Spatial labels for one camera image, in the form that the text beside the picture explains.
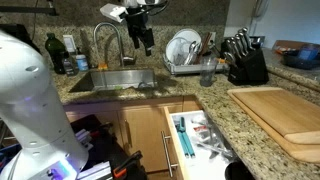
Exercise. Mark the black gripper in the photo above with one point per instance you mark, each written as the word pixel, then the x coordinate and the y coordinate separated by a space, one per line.
pixel 137 21

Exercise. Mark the chrome faucet lever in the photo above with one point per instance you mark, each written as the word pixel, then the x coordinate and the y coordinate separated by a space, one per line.
pixel 130 61

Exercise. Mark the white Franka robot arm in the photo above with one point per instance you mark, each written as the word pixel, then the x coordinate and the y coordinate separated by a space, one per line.
pixel 30 110

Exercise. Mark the chrome gooseneck faucet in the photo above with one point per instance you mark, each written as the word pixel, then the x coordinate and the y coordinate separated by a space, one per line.
pixel 118 36

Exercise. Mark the white plate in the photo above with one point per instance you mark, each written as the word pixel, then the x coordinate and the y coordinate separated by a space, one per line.
pixel 190 35
pixel 170 48

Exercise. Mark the clear plastic container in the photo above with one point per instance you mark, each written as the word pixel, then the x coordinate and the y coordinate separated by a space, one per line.
pixel 182 55

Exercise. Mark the stainless steel sink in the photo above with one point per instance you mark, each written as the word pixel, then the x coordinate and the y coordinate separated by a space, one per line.
pixel 116 79

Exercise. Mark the orange sponge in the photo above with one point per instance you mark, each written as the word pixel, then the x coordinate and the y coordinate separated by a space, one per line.
pixel 102 66

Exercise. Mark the steel ladle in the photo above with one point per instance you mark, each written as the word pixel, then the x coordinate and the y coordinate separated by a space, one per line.
pixel 192 50

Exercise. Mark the white dish rack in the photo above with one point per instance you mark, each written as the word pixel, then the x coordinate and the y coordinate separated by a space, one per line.
pixel 193 69

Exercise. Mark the wooden spatula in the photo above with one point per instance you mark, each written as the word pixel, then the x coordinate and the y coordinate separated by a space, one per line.
pixel 204 45

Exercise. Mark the white tub with blue label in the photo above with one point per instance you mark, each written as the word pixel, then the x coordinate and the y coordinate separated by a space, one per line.
pixel 82 62

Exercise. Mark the clear drinking glass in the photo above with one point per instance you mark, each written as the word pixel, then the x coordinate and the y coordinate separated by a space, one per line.
pixel 208 71

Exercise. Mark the small dark soap bottle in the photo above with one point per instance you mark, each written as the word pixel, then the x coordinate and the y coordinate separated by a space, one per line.
pixel 69 65

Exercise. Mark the dark green glass bottle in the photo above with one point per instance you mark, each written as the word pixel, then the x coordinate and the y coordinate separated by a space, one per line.
pixel 55 53

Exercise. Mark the teal kitchen utensil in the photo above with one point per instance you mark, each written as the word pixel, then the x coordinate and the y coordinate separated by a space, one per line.
pixel 185 138

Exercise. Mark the black tool case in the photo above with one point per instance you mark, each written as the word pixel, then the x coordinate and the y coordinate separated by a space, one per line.
pixel 103 143

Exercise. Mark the black knife block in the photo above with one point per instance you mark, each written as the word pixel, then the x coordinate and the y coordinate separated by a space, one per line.
pixel 250 68

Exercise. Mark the white ribbed block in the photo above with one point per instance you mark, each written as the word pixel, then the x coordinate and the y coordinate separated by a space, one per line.
pixel 95 171
pixel 83 138

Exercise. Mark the bagged plastic cutlery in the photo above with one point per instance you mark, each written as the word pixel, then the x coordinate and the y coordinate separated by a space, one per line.
pixel 210 140

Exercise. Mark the orange and black clamp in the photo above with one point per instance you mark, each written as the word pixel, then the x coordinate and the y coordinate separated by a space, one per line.
pixel 125 166

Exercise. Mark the brown cardboard box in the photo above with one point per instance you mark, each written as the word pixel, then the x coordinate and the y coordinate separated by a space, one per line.
pixel 286 45

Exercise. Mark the large wooden cutting board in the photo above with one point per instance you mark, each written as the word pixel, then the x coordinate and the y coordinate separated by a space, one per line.
pixel 266 133

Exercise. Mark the small wooden cutting board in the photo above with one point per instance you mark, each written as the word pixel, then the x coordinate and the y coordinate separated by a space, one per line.
pixel 283 110

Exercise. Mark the dark blue bowl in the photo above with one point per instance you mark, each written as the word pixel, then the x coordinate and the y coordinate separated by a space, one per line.
pixel 300 61

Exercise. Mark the black round cup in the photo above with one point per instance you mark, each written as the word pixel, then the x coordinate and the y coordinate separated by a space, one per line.
pixel 238 171

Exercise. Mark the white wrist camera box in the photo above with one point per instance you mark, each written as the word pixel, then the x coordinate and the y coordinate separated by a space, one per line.
pixel 112 11

